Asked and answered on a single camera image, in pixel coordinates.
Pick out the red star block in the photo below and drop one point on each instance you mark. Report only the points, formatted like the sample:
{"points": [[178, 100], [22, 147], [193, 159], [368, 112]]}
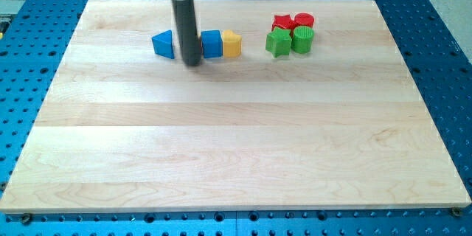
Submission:
{"points": [[284, 22]]}

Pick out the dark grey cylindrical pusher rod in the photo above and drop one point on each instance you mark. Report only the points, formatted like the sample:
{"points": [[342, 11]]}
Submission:
{"points": [[190, 46]]}

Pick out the light wooden board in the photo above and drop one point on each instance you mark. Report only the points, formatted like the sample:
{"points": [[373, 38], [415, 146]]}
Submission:
{"points": [[122, 129]]}

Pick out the left board clamp screw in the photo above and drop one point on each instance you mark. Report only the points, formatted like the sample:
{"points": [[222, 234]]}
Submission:
{"points": [[25, 218]]}

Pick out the red cylinder block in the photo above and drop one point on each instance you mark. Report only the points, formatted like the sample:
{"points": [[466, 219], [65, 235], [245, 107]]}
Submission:
{"points": [[304, 19]]}

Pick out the board clamp screw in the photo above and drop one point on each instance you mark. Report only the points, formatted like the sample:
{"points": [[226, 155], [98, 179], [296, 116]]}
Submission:
{"points": [[456, 212], [25, 218]]}

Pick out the green star block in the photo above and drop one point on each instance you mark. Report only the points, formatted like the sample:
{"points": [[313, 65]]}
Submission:
{"points": [[278, 42]]}

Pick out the blue triangular block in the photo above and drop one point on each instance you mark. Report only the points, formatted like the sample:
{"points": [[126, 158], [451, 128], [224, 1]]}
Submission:
{"points": [[163, 44]]}

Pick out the right board clamp screw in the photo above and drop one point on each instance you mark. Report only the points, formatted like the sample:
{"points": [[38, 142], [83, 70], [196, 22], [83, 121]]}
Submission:
{"points": [[456, 212]]}

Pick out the yellow heart block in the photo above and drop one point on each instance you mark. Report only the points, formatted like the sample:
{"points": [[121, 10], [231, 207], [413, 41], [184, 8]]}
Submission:
{"points": [[232, 44]]}

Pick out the blue perforated metal base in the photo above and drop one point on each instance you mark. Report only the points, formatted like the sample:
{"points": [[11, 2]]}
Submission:
{"points": [[432, 36]]}

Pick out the green cylinder block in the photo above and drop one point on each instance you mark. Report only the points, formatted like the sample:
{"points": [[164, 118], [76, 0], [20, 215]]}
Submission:
{"points": [[302, 39]]}

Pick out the blue cube block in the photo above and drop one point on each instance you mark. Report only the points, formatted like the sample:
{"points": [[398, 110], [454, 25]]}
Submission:
{"points": [[212, 44]]}

